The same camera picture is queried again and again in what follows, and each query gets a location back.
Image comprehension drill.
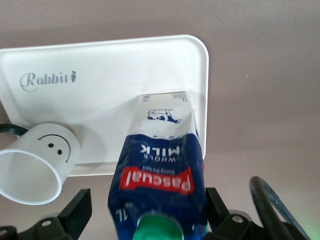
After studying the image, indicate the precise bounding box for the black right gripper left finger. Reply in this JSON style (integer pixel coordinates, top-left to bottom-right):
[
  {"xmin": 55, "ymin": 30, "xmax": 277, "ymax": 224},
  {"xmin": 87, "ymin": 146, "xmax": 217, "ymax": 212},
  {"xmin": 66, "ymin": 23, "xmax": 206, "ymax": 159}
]
[{"xmin": 22, "ymin": 188, "xmax": 94, "ymax": 240}]

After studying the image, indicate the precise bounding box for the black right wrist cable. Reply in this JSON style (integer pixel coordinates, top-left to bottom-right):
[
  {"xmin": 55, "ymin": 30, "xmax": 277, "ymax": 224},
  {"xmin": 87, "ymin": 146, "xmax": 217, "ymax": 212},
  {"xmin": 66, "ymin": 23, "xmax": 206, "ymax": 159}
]
[{"xmin": 249, "ymin": 175, "xmax": 312, "ymax": 240}]

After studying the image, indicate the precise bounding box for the white smiley face mug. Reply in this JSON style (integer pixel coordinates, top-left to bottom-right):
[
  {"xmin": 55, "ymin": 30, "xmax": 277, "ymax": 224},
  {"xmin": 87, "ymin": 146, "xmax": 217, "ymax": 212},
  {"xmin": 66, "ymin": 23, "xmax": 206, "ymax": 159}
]
[{"xmin": 0, "ymin": 121, "xmax": 81, "ymax": 207}]

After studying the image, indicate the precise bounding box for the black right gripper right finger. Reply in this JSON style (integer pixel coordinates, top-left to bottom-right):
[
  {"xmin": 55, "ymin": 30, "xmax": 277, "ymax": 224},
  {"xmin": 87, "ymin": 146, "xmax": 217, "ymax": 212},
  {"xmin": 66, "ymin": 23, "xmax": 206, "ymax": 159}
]
[{"xmin": 204, "ymin": 187, "xmax": 251, "ymax": 240}]

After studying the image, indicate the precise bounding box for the cream rabbit print tray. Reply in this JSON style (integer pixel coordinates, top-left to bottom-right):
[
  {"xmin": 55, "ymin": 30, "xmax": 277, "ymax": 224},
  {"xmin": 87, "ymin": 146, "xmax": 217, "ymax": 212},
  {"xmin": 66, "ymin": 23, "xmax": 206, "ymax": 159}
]
[{"xmin": 0, "ymin": 34, "xmax": 210, "ymax": 178}]

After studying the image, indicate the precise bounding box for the brown table mat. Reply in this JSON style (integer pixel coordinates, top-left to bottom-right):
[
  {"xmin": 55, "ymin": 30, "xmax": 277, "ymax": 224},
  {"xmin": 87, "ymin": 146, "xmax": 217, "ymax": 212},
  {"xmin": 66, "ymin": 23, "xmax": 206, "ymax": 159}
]
[{"xmin": 0, "ymin": 0, "xmax": 320, "ymax": 240}]

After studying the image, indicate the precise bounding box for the blue white milk carton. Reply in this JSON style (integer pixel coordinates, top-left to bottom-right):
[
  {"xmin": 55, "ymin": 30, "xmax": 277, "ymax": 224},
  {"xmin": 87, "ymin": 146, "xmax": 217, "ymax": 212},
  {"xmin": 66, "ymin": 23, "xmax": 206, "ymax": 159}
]
[{"xmin": 107, "ymin": 90, "xmax": 210, "ymax": 240}]

